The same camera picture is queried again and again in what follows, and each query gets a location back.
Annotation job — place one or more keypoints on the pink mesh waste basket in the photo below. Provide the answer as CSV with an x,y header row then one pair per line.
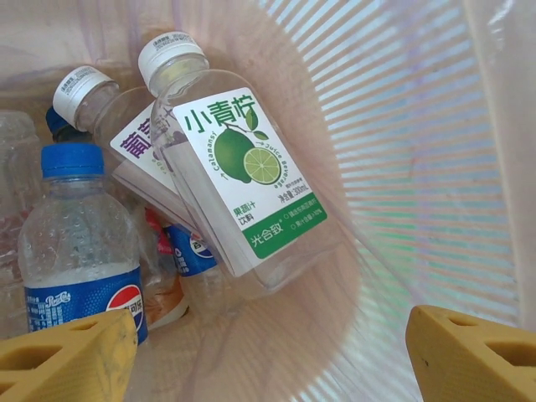
x,y
314,326

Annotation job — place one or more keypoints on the beige slatted waste bin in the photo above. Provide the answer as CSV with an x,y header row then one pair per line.
x,y
419,159

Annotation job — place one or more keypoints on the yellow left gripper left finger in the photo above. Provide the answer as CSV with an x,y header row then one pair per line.
x,y
63,364

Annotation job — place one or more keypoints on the clear unlabelled plastic bottle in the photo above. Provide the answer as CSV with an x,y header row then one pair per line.
x,y
17,167

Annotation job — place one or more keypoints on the blue-capped Pepsi bottle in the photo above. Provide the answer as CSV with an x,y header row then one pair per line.
x,y
188,253
79,234

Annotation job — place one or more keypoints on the grape juice bottle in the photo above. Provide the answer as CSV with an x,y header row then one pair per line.
x,y
138,142

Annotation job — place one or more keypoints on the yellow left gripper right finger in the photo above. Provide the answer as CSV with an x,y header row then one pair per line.
x,y
473,364

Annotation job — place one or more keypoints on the lime juice bottle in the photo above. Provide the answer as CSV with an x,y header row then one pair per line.
x,y
251,167

